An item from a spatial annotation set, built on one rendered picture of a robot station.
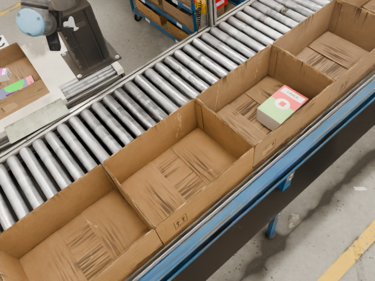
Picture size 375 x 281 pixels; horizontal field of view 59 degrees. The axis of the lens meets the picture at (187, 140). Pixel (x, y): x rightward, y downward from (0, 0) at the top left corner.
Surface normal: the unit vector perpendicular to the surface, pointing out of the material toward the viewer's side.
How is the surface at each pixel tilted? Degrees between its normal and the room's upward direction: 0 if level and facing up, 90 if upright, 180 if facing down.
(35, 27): 58
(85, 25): 90
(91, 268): 0
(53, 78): 0
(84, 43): 90
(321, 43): 1
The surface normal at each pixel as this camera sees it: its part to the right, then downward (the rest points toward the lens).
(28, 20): 0.04, 0.40
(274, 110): -0.11, -0.56
